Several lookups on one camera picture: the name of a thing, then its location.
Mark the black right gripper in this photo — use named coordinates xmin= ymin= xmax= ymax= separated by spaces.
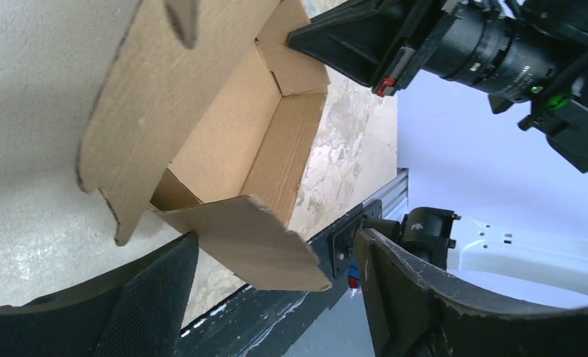
xmin=286 ymin=1 xmax=575 ymax=104

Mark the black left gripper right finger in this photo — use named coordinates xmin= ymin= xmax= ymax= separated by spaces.
xmin=354 ymin=229 xmax=588 ymax=356

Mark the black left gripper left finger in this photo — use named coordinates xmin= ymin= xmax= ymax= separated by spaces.
xmin=0 ymin=234 xmax=199 ymax=356

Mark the brown cardboard box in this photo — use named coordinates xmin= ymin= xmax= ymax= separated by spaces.
xmin=77 ymin=1 xmax=331 ymax=292

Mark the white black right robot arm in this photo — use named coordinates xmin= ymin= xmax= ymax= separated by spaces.
xmin=291 ymin=70 xmax=588 ymax=287

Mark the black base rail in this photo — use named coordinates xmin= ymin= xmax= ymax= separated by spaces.
xmin=175 ymin=199 xmax=382 ymax=356

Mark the aluminium frame extrusion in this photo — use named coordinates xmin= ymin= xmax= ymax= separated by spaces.
xmin=362 ymin=168 xmax=409 ymax=221

